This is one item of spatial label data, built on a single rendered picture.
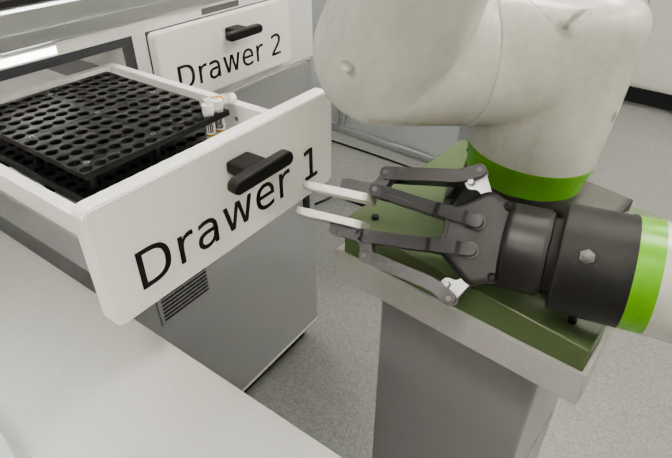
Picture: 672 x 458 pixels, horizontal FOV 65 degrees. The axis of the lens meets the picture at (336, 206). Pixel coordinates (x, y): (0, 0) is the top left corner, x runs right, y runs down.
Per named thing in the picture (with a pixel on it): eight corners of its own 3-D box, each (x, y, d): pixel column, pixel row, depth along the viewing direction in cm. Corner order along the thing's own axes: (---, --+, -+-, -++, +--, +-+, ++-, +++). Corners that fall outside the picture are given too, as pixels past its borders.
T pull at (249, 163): (295, 163, 48) (294, 149, 47) (237, 199, 43) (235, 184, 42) (265, 152, 50) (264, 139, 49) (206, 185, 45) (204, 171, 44)
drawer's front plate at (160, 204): (332, 179, 61) (331, 88, 55) (118, 329, 42) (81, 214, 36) (320, 174, 62) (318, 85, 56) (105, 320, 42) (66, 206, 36)
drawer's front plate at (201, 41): (291, 60, 98) (288, -2, 92) (167, 109, 79) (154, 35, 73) (284, 58, 99) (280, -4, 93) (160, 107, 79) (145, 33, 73)
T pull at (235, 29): (263, 32, 85) (263, 23, 84) (230, 43, 80) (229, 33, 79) (247, 28, 87) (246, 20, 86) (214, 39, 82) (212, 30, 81)
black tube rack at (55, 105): (235, 161, 61) (228, 109, 58) (101, 234, 49) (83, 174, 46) (117, 116, 72) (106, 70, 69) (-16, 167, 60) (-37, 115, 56)
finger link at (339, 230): (382, 234, 51) (375, 264, 51) (336, 223, 53) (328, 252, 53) (378, 232, 50) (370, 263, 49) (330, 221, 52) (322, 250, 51)
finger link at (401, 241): (482, 245, 49) (480, 260, 48) (368, 232, 53) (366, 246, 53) (477, 240, 45) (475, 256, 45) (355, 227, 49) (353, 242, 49)
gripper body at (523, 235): (540, 303, 48) (440, 277, 51) (560, 213, 48) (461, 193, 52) (539, 303, 41) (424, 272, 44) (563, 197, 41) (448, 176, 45)
